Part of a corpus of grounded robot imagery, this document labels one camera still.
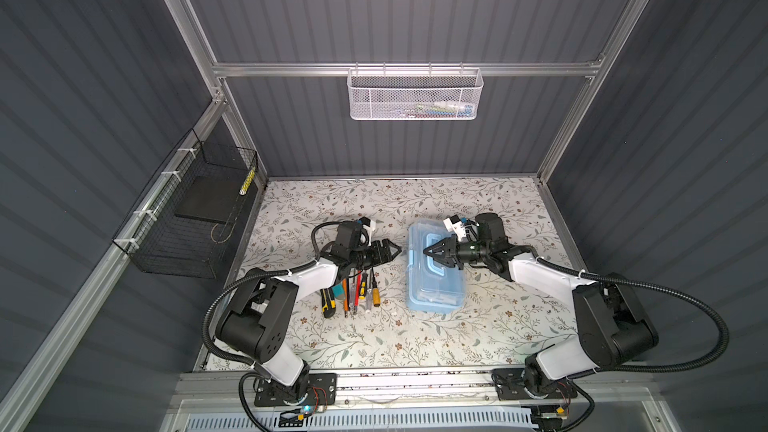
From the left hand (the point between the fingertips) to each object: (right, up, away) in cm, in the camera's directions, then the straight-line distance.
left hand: (394, 252), depth 89 cm
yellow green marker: (-41, +20, -9) cm, 46 cm away
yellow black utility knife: (-20, -14, -3) cm, 24 cm away
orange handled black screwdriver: (-6, -12, 0) cm, 13 cm away
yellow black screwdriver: (-10, -10, 0) cm, 14 cm away
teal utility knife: (-17, -11, -1) cm, 20 cm away
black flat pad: (-49, +16, -11) cm, 53 cm away
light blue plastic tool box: (+11, -8, -7) cm, 15 cm away
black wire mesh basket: (-51, +11, -16) cm, 55 cm away
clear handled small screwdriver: (-8, -14, -1) cm, 16 cm away
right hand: (+10, 0, -7) cm, 12 cm away
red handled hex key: (-11, -11, 0) cm, 16 cm away
